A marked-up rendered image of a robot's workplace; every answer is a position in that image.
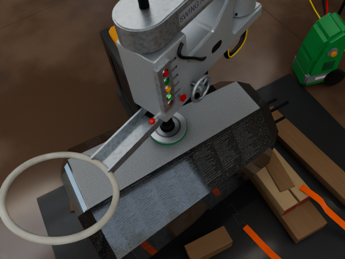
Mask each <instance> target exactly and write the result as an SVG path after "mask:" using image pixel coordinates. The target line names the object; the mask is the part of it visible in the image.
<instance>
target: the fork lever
mask: <svg viewBox="0 0 345 259"><path fill-rule="evenodd" d="M146 112H147V110H146V109H144V108H142V107H141V108H140V109H139V110H138V111H137V112H136V113H135V114H134V115H133V116H132V117H131V118H130V119H129V120H128V121H127V122H126V123H125V124H124V125H123V126H122V127H121V128H120V129H119V130H118V131H117V132H116V133H114V134H113V135H112V136H111V137H110V138H109V139H108V140H107V141H106V142H105V143H104V144H103V145H102V146H101V147H100V148H99V149H98V150H97V151H96V152H95V153H94V154H93V155H92V156H91V157H90V159H91V160H93V159H97V160H99V161H101V162H102V163H104V164H105V165H106V166H107V167H108V169H107V172H108V173H109V172H113V173H114V172H115V171H116V170H117V169H118V168H119V167H120V166H121V165H122V164H123V163H124V162H125V161H126V160H127V159H128V158H129V157H130V156H131V155H132V154H133V153H134V152H135V151H136V150H137V148H138V147H139V146H140V145H141V144H142V143H143V142H144V141H145V140H146V139H147V138H148V137H149V136H150V135H151V134H152V133H153V132H154V131H155V130H156V129H157V128H158V127H159V126H160V125H161V124H162V123H163V122H164V121H163V120H161V119H160V118H158V119H157V120H156V122H155V124H150V123H149V119H150V118H149V117H147V116H146V115H145V113H146Z"/></svg>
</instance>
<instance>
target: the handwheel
mask: <svg viewBox="0 0 345 259"><path fill-rule="evenodd" d="M204 79H205V80H204ZM203 80H204V82H203V83H202V84H200V83H201V82H202V81H203ZM206 82H207V85H206V86H205V84H206ZM210 83H211V78H210V76H209V75H203V76H202V77H201V78H200V79H199V80H198V81H197V82H196V83H195V82H192V83H191V86H192V87H193V89H192V92H191V101H192V102H194V103H197V102H199V101H201V100H202V99H203V98H204V96H205V95H206V93H207V92H208V90H209V87H210ZM195 93H200V97H199V98H197V99H195Z"/></svg>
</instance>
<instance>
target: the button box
mask: <svg viewBox="0 0 345 259"><path fill-rule="evenodd" d="M165 69H168V75H167V76H165V77H163V76H162V73H163V71H164V70H165ZM153 73H154V79H155V84H156V88H157V93H158V98H159V103H160V108H161V112H163V113H167V112H168V111H169V110H170V109H171V108H172V107H173V106H174V105H175V104H176V97H175V90H174V83H173V76H172V71H171V64H170V60H169V59H168V58H167V59H166V60H164V61H163V62H162V63H161V64H160V65H159V66H158V67H157V68H154V69H153ZM167 77H169V83H168V84H167V85H164V80H165V79H166V78H167ZM169 85H170V86H171V89H170V91H169V92H167V93H166V92H165V89H166V87H167V86H169ZM169 93H172V97H171V98H170V99H169V100H167V99H166V97H167V95H168V94H169ZM170 100H173V103H172V105H171V106H170V107H168V103H169V101H170Z"/></svg>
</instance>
